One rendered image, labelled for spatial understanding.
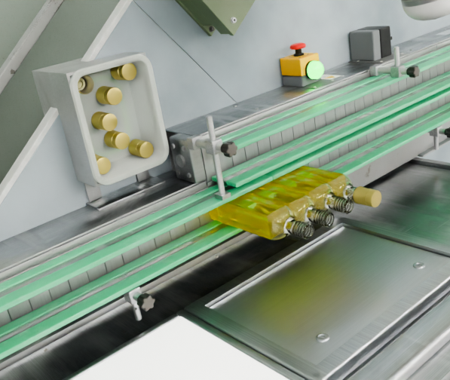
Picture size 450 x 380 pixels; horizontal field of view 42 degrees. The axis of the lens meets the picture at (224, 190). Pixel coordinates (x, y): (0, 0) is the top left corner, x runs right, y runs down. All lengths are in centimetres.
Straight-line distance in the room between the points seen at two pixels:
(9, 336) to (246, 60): 82
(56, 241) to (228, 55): 60
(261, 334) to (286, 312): 7
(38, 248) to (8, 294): 12
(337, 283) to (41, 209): 59
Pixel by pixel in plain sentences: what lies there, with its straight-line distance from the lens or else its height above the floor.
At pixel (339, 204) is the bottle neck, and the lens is 116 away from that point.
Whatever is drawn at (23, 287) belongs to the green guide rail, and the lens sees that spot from 102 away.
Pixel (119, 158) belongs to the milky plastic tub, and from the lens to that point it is 124.
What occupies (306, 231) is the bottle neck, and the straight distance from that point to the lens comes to 110.
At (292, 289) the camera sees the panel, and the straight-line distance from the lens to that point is 116.
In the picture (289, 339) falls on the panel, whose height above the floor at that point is 121.
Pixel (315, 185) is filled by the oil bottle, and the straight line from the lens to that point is 120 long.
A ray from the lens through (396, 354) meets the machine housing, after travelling 99.
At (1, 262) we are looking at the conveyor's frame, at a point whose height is 85.
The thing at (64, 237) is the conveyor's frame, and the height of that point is 86.
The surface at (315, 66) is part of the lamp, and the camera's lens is 147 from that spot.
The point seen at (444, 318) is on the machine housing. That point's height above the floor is 137.
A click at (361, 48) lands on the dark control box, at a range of 170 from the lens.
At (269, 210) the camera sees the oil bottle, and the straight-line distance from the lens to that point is 112.
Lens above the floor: 183
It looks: 48 degrees down
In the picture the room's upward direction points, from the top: 106 degrees clockwise
